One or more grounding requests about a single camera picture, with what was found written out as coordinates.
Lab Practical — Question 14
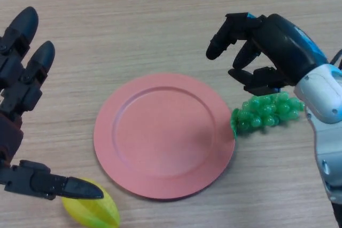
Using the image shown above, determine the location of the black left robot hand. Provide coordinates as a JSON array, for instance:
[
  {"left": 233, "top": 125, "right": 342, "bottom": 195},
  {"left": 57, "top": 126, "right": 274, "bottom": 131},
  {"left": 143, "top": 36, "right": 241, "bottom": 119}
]
[{"left": 0, "top": 6, "right": 104, "bottom": 201}]

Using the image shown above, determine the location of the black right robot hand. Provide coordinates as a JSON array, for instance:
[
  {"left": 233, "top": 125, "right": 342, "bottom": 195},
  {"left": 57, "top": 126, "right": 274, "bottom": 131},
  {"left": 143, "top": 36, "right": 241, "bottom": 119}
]
[{"left": 205, "top": 12, "right": 329, "bottom": 97}]

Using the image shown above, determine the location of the green grapes bunch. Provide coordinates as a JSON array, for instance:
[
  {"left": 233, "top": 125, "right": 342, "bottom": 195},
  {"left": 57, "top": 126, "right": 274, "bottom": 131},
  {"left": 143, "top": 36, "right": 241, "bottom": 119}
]
[{"left": 230, "top": 91, "right": 305, "bottom": 140}]

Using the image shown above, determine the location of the pink round plate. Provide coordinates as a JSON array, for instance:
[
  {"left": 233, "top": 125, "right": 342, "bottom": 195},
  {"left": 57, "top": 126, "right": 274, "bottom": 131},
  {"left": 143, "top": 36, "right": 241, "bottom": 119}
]
[{"left": 93, "top": 73, "right": 236, "bottom": 201}]

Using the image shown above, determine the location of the yellow starfruit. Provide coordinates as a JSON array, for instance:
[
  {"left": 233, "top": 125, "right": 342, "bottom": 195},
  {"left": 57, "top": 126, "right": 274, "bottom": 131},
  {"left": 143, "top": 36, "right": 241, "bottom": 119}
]
[{"left": 61, "top": 177, "right": 121, "bottom": 228}]

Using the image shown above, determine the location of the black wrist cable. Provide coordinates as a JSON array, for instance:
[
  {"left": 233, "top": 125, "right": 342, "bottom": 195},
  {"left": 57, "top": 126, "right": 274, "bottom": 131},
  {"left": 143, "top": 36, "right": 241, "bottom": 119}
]
[{"left": 330, "top": 49, "right": 342, "bottom": 70}]

